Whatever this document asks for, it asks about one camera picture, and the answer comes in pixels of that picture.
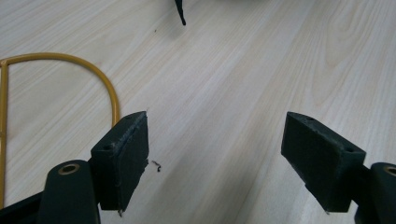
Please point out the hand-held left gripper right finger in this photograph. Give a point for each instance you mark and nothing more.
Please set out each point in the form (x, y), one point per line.
(323, 161)

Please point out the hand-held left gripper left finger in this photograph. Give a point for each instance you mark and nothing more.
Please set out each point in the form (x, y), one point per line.
(120, 161)

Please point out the small dark debris scrap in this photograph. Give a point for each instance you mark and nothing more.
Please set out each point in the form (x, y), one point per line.
(157, 166)

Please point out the black pointed object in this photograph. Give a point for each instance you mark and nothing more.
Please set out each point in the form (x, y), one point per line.
(180, 11)

